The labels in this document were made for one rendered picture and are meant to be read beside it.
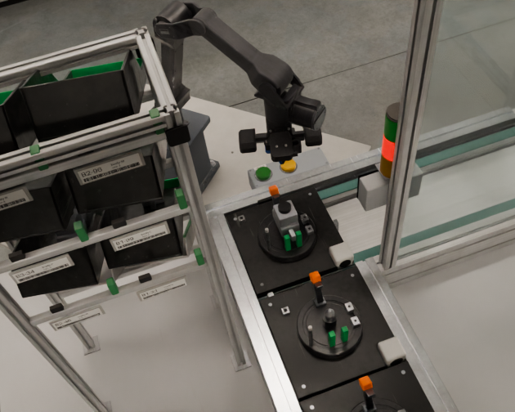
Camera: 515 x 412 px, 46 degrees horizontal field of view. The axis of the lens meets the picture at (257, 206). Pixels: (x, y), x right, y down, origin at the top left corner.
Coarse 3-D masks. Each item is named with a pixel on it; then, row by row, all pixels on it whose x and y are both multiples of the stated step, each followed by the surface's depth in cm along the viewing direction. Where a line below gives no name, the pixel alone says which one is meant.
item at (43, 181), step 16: (48, 176) 109; (64, 176) 93; (32, 192) 86; (48, 192) 86; (64, 192) 92; (16, 208) 87; (32, 208) 87; (48, 208) 87; (64, 208) 90; (0, 224) 88; (16, 224) 88; (32, 224) 88; (48, 224) 89; (64, 224) 89; (0, 240) 89
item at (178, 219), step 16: (112, 208) 114; (128, 208) 123; (144, 208) 122; (160, 208) 120; (176, 224) 102; (160, 240) 102; (176, 240) 103; (112, 256) 103; (128, 256) 103; (144, 256) 103; (160, 256) 104; (176, 256) 104
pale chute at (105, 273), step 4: (104, 260) 139; (104, 264) 134; (104, 268) 129; (108, 268) 129; (116, 268) 119; (120, 268) 123; (104, 272) 125; (108, 272) 124; (112, 272) 116; (116, 272) 119; (120, 272) 122; (100, 276) 122; (104, 276) 121; (108, 276) 120; (112, 276) 116; (116, 276) 118; (100, 280) 118; (104, 280) 117; (96, 284) 116; (100, 284) 116; (80, 288) 116; (56, 292) 116; (60, 292) 116
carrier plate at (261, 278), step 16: (304, 192) 152; (256, 208) 151; (272, 208) 150; (304, 208) 149; (320, 208) 149; (240, 224) 148; (256, 224) 148; (320, 224) 146; (240, 240) 145; (256, 240) 145; (320, 240) 143; (336, 240) 143; (240, 256) 144; (256, 256) 142; (320, 256) 141; (256, 272) 140; (272, 272) 139; (288, 272) 139; (304, 272) 138; (320, 272) 138; (256, 288) 137; (272, 288) 137
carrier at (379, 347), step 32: (352, 288) 135; (288, 320) 131; (320, 320) 129; (352, 320) 126; (384, 320) 129; (288, 352) 127; (320, 352) 124; (352, 352) 126; (384, 352) 123; (320, 384) 122
